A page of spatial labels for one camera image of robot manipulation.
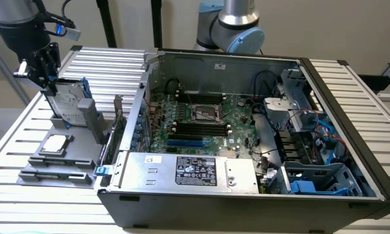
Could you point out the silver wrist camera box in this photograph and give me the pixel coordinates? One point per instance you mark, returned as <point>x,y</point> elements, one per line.
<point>71,33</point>

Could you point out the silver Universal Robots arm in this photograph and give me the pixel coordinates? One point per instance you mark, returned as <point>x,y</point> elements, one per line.
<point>237,14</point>

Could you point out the blue case latch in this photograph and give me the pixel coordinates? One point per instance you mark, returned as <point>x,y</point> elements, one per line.
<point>103,170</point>

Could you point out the white knob on gripper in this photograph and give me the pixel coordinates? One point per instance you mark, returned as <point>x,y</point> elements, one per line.
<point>22,69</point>

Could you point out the green graphics card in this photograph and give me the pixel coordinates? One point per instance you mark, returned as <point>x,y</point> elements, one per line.
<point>115,136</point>

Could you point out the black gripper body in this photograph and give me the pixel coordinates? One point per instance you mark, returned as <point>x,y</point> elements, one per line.
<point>24,39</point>

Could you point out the grey parts rack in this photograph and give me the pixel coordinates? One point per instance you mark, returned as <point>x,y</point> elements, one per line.
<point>82,143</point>

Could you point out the black open PC case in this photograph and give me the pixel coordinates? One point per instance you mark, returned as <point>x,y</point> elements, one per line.
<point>233,209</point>

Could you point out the black stand pole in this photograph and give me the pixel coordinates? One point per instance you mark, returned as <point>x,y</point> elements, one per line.
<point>156,22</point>
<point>107,22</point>

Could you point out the grey disk bay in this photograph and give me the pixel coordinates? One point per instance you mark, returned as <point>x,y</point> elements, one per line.
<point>315,180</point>

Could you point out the silver metal drive cage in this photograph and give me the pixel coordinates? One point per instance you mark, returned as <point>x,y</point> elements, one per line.
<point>291,102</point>

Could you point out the hard disk with blue caddy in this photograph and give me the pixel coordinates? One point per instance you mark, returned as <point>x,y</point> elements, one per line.
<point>72,102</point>

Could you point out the blue expansion slot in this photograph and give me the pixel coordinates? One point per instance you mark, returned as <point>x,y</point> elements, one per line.
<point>186,143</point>

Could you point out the black RAM slot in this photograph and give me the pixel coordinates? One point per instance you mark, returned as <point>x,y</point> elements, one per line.
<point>203,123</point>
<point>203,133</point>
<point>200,99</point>
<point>203,127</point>
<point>203,130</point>
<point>200,94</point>

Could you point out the grey aluminium frame post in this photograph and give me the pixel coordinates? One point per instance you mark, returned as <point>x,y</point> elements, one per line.
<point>7,70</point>

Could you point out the silver power supply unit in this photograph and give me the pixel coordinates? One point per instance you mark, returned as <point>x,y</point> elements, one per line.
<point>188,173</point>

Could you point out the CPU socket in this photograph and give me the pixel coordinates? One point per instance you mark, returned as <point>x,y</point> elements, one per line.
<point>206,112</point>

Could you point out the green motherboard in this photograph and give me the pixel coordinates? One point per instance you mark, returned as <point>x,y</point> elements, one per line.
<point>233,126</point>

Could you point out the silver CPU chip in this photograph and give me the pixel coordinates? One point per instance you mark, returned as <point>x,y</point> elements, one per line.
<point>54,143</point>

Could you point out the small silver heatsink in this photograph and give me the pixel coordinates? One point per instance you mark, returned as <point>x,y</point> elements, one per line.
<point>231,153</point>

